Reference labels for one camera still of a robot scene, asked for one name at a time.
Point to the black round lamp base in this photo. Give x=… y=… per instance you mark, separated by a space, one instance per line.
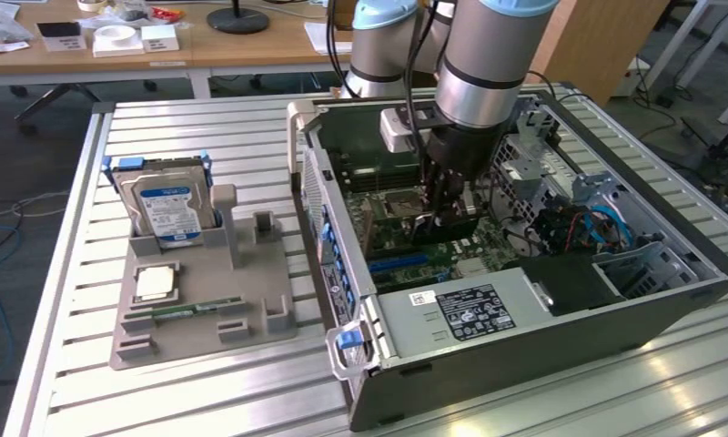
x=237 y=20

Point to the CPU socket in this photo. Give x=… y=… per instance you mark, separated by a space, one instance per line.
x=400 y=203

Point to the silver disk bay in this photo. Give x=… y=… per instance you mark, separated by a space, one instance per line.
x=662 y=268

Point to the silver chipset heatsink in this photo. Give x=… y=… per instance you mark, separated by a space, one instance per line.
x=473 y=268

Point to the open dark PC case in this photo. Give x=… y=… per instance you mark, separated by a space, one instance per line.
x=522 y=364

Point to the wooden cabinet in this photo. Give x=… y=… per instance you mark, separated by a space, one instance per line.
x=607 y=45

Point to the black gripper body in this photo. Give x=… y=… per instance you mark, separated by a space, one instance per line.
x=467 y=150

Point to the black chair base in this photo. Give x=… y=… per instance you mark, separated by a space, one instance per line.
x=42 y=102

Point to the hard disk in blue carrier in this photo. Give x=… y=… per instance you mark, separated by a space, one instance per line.
x=167 y=205

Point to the silver power supply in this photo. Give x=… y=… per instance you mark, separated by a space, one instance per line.
x=412 y=328

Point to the white tape roll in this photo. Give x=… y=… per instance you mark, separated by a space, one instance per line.
x=115 y=34

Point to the white cube box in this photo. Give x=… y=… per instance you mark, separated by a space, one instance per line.
x=159 y=38

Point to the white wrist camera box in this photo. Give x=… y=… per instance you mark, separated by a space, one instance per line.
x=395 y=129

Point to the red and white packet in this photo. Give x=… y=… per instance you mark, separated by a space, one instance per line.
x=167 y=14

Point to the green RAM stick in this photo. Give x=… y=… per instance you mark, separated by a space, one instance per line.
x=181 y=309

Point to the green motherboard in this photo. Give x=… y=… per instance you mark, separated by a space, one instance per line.
x=412 y=277

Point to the grey parts rack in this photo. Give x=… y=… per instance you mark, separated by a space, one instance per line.
x=248 y=273

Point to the white paper stack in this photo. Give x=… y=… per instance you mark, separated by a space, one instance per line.
x=319 y=41

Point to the white flat box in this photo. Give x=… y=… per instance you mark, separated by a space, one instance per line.
x=117 y=51

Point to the clear plastic bag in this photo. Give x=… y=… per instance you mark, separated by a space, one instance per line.
x=0 y=20

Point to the silver CPU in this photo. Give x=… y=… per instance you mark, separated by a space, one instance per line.
x=156 y=282

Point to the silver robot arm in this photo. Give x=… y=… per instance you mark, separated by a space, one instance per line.
x=479 y=68

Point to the black topped white box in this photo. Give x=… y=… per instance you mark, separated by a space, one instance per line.
x=61 y=36

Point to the blue expansion slot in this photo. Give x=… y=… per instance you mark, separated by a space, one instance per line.
x=400 y=263

